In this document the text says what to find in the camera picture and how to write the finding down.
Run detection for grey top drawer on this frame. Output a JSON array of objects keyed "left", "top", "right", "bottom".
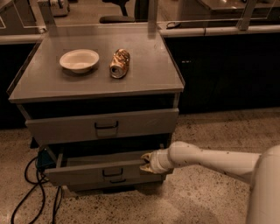
[{"left": 26, "top": 108, "right": 179, "bottom": 145}]

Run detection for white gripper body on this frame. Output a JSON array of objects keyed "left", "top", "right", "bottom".
[{"left": 150, "top": 150, "right": 174, "bottom": 174}]

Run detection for crushed golden soda can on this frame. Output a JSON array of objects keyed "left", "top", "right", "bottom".
[{"left": 109, "top": 49, "right": 130, "bottom": 79}]

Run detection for black office chair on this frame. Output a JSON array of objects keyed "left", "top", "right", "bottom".
[{"left": 99, "top": 0, "right": 135, "bottom": 24}]

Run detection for grey drawer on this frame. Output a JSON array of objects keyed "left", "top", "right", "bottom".
[
  {"left": 45, "top": 146, "right": 166, "bottom": 186},
  {"left": 67, "top": 175, "right": 166, "bottom": 192},
  {"left": 26, "top": 108, "right": 179, "bottom": 145}
]

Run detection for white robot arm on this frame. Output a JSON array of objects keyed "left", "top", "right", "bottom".
[{"left": 140, "top": 141, "right": 280, "bottom": 224}]

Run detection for white bowl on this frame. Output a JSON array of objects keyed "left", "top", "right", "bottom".
[{"left": 59, "top": 49, "right": 100, "bottom": 74}]

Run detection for grey drawer cabinet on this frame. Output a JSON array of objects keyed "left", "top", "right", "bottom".
[{"left": 6, "top": 23, "right": 186, "bottom": 194}]

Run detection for black floor cables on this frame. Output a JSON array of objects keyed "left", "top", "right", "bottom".
[{"left": 10, "top": 156, "right": 65, "bottom": 224}]

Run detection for dark counter with ledge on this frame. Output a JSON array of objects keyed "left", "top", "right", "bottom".
[{"left": 0, "top": 24, "right": 280, "bottom": 130}]

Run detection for blue power box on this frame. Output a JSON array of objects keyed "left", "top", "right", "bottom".
[{"left": 36, "top": 149, "right": 57, "bottom": 172}]

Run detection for grey bottom drawer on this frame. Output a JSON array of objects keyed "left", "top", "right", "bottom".
[{"left": 67, "top": 175, "right": 166, "bottom": 192}]

